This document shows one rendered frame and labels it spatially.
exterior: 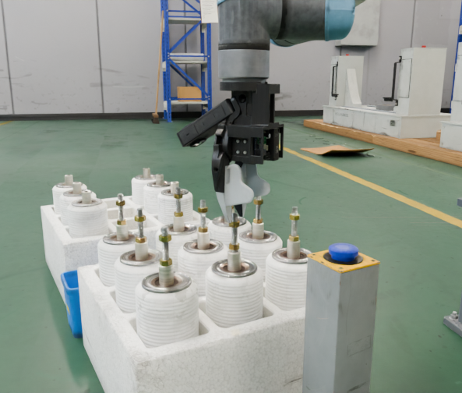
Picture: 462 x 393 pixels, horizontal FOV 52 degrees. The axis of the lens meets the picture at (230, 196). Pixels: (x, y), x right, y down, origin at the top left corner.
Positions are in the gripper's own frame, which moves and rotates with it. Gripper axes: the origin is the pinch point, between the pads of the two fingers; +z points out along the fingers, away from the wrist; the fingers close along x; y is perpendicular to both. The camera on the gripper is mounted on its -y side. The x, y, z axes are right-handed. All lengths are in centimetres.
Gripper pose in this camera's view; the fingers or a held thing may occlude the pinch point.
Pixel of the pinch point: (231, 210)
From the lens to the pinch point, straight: 76.1
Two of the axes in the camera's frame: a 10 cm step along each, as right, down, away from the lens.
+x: 5.1, -2.1, 8.4
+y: 8.6, 1.2, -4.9
